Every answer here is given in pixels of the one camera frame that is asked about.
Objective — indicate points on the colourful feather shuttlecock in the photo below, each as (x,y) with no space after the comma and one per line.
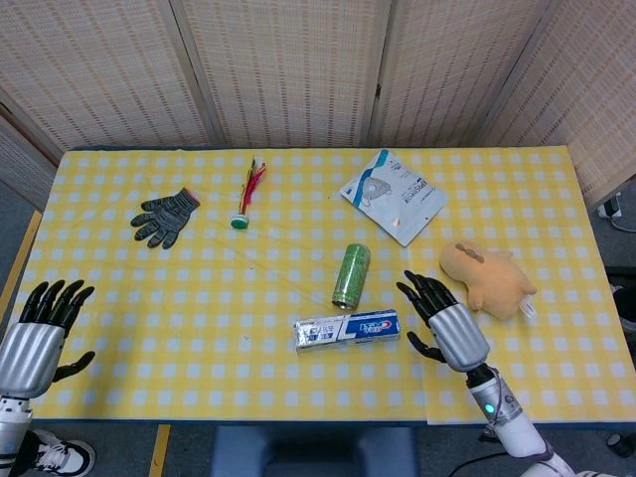
(250,191)

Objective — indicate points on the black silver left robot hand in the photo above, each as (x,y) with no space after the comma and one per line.
(27,358)

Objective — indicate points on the green drink can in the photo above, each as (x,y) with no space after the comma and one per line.
(352,275)

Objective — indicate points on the woven folding screen panel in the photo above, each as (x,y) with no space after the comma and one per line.
(99,74)
(22,154)
(447,74)
(283,74)
(596,99)

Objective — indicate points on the white plastic object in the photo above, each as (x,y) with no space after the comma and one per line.
(613,208)

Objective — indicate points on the white black sneaker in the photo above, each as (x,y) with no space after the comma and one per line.
(59,454)

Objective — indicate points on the blue silver toothpaste box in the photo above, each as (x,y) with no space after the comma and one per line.
(348,331)

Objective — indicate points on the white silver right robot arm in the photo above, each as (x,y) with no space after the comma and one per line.
(512,427)

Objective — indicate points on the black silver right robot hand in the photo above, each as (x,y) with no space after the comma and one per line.
(457,338)

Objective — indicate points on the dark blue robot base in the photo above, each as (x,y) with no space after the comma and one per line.
(313,452)

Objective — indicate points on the yellow plush toy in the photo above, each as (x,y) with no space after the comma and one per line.
(489,278)

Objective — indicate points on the white face mask package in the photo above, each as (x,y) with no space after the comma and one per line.
(397,199)

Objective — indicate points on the yellow white checkered tablecloth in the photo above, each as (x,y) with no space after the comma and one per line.
(248,387)

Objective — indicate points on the grey knitted work glove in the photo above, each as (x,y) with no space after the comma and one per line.
(166,218)

